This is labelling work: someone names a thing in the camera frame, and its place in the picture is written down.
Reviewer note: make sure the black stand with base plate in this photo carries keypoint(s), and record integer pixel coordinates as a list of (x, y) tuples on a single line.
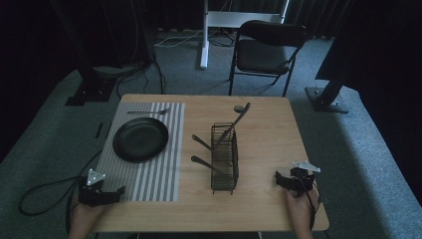
[(91, 89), (326, 99)]

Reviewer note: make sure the silver fork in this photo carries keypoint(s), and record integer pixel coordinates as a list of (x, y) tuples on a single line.
[(146, 112)]

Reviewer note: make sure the black round plate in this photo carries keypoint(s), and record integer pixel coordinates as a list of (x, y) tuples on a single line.
[(140, 139)]

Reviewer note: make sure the black folding chair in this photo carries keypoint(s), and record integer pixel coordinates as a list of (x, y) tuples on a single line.
[(262, 56)]

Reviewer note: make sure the white metal desk frame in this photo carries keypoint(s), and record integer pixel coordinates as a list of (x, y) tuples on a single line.
[(204, 49)]

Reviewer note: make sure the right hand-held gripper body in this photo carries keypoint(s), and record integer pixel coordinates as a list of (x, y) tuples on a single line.
[(302, 181)]

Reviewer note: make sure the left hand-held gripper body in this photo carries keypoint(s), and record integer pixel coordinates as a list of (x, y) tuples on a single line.
[(94, 195)]

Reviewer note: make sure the grey striped placemat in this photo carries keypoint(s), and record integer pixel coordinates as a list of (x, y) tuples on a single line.
[(149, 186)]

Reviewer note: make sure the small black floor strips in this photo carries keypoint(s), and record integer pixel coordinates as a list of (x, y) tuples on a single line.
[(103, 130)]

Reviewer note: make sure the long dark spoon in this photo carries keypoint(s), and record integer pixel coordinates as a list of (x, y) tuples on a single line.
[(237, 121)]

